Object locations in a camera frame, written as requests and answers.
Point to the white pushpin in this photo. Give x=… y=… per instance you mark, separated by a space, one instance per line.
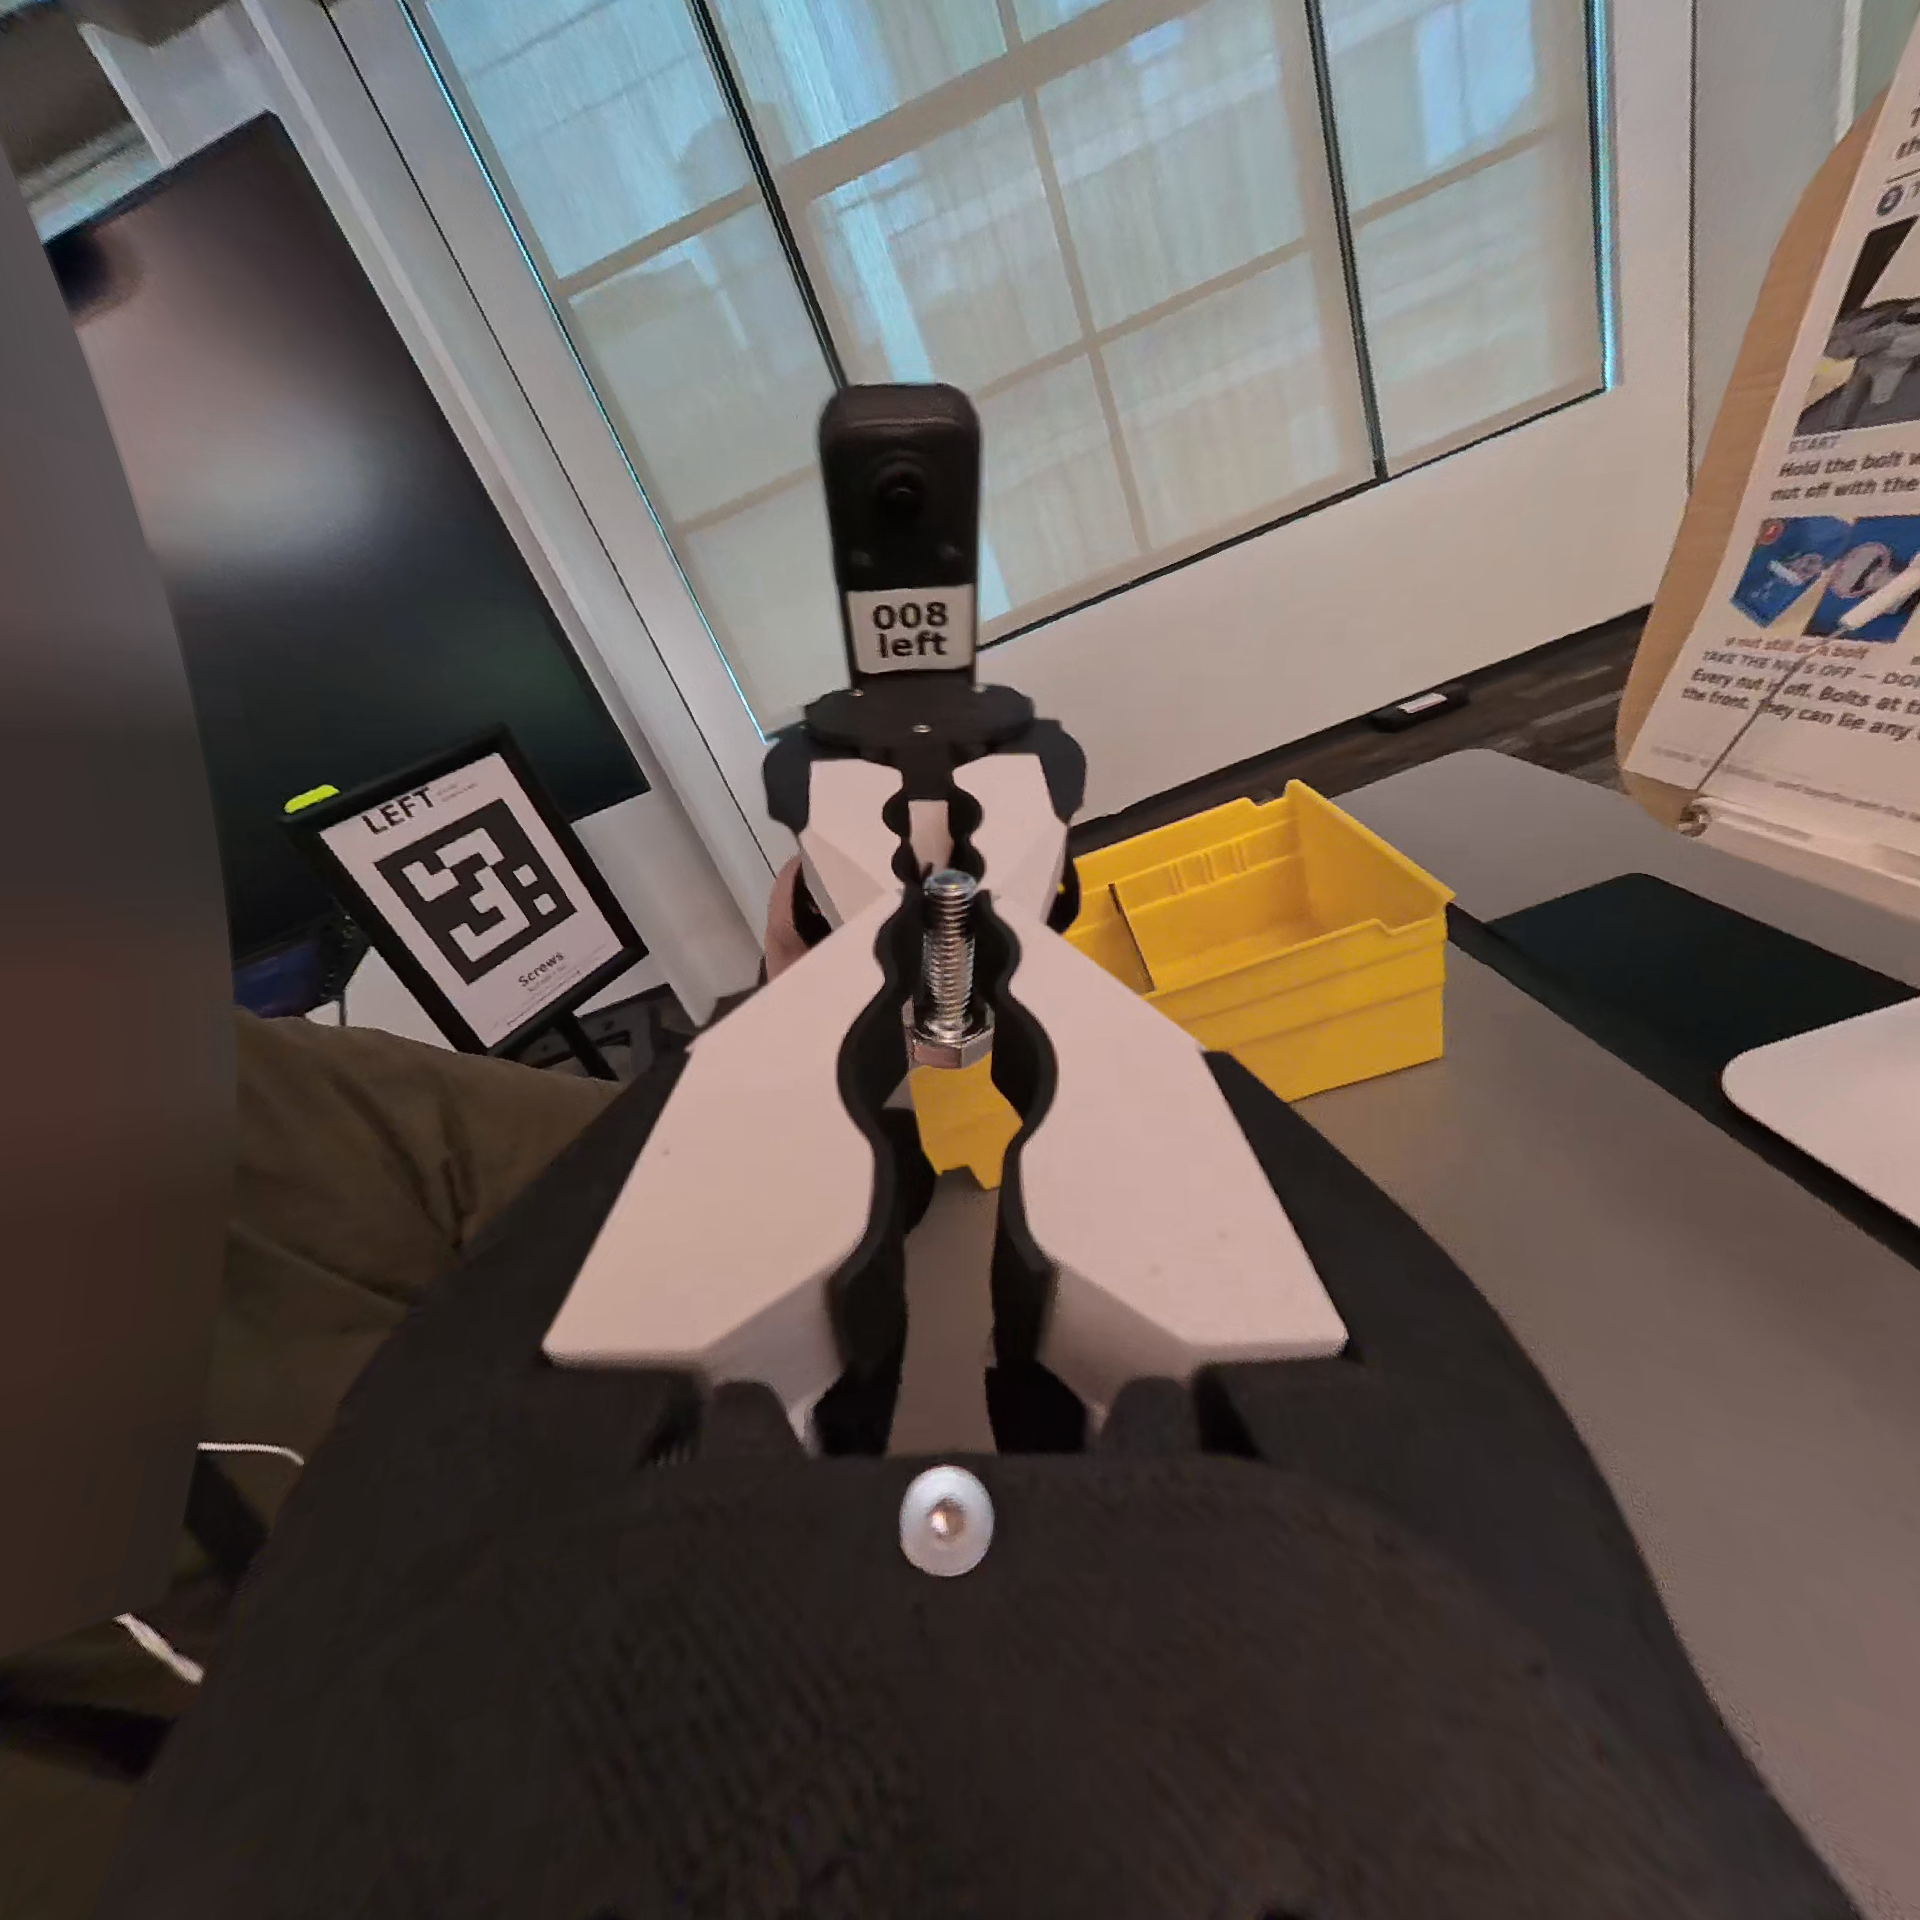
x=1868 y=605

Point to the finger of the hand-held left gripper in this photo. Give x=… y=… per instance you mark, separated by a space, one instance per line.
x=1021 y=833
x=848 y=833

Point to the laminated instruction sheet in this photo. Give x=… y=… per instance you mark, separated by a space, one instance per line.
x=1814 y=452

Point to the black table mat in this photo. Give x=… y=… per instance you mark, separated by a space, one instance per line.
x=1650 y=962

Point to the wooden display board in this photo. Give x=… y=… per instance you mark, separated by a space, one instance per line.
x=1723 y=495

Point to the yellow-green clip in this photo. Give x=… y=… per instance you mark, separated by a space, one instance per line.
x=310 y=796

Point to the person's left hand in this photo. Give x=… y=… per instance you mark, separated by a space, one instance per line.
x=781 y=926

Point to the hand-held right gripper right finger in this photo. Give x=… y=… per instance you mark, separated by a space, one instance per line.
x=1170 y=1202

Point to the small black remote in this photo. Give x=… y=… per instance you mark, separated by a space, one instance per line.
x=1418 y=707

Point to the black-framed marker sign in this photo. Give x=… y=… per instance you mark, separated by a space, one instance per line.
x=481 y=901

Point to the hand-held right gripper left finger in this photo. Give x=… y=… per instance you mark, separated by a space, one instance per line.
x=720 y=1202

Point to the silver hex bolt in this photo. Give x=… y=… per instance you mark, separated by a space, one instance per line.
x=948 y=962

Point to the white flat device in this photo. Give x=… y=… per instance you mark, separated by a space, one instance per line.
x=1844 y=1095

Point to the person's olive clothing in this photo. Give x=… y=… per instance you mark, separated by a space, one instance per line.
x=376 y=1142

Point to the black monitor screen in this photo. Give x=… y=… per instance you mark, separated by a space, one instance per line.
x=329 y=524

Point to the large grid window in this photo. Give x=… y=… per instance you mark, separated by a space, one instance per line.
x=1201 y=225

